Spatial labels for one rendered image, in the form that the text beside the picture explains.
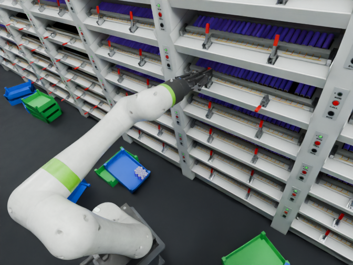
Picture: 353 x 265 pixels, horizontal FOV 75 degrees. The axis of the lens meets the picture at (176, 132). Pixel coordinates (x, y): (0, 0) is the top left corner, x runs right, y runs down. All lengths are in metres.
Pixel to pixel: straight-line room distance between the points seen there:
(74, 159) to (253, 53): 0.70
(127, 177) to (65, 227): 1.28
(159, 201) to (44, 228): 1.17
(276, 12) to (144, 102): 0.48
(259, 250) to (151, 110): 1.14
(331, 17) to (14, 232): 2.13
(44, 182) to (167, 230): 1.07
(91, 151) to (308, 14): 0.74
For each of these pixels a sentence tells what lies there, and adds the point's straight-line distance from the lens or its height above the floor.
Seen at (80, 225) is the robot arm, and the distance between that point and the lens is 0.64.
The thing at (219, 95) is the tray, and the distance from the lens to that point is 1.06.
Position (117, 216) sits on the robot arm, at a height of 0.63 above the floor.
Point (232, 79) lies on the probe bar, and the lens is 1.06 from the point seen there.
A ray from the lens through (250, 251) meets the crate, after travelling 1.60.
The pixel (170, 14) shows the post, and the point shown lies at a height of 1.19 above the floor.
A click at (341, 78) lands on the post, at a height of 1.09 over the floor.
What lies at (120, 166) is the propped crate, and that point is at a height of 0.09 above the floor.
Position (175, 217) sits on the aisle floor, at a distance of 1.68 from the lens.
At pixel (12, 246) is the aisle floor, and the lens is 2.08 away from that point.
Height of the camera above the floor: 1.51
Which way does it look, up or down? 45 degrees down
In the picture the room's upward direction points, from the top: 10 degrees counter-clockwise
